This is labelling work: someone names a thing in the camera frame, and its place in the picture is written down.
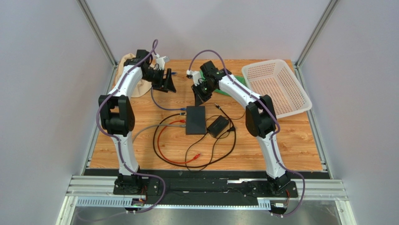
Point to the aluminium frame rail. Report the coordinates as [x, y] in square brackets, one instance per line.
[100, 191]

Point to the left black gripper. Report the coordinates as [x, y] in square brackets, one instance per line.
[164, 85]

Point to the black network switch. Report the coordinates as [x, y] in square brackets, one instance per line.
[195, 120]

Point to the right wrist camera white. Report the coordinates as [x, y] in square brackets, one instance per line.
[196, 77]

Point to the beige bucket hat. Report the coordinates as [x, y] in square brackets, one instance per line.
[141, 88]

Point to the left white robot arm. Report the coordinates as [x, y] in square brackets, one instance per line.
[117, 119]

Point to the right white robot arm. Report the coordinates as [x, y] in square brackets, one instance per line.
[260, 119]

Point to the black power adapter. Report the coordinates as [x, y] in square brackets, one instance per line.
[217, 126]

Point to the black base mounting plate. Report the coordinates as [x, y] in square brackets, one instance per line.
[219, 188]

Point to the white plastic basket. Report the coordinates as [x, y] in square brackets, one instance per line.
[276, 79]

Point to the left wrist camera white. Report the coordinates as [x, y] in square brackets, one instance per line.
[161, 61]

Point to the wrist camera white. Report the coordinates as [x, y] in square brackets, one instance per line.
[161, 61]
[196, 77]

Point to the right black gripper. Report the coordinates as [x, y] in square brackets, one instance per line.
[202, 88]

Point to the green cloth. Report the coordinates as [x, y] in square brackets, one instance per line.
[228, 83]

